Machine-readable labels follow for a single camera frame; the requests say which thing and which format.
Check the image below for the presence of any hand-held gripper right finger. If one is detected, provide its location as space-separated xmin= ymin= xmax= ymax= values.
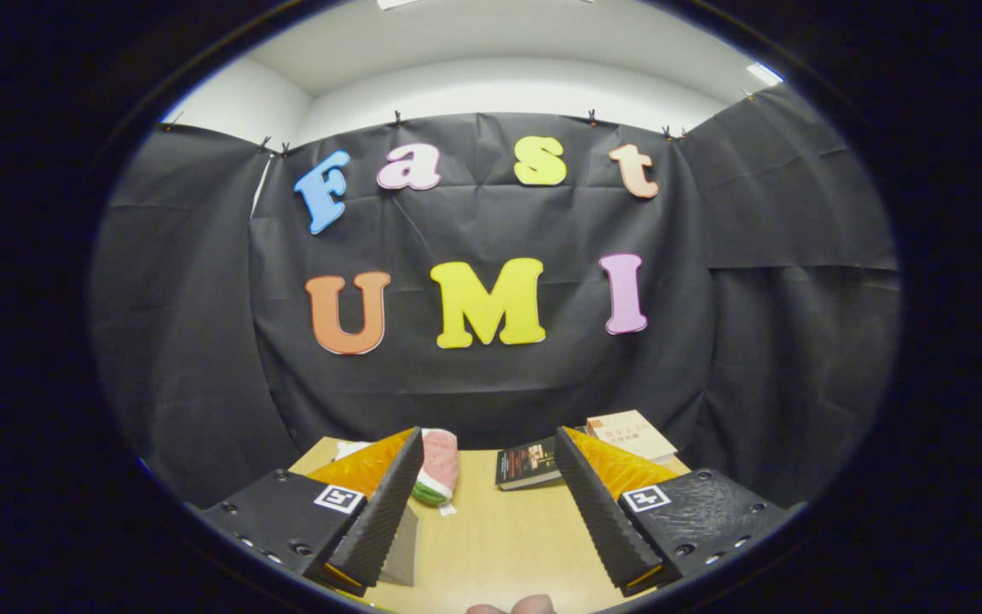
xmin=553 ymin=426 xmax=792 ymax=598

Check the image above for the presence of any beige cover book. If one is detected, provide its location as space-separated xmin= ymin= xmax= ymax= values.
xmin=585 ymin=409 xmax=679 ymax=466

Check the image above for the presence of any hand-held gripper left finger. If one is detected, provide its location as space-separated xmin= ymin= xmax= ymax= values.
xmin=199 ymin=426 xmax=425 ymax=598

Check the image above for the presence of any black cover book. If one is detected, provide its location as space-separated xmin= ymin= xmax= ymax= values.
xmin=495 ymin=437 xmax=564 ymax=492

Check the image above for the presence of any black backdrop cloth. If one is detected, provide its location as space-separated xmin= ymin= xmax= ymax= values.
xmin=90 ymin=81 xmax=903 ymax=513

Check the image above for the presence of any watermelon slice plush toy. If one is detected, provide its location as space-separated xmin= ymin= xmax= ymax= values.
xmin=410 ymin=428 xmax=459 ymax=517

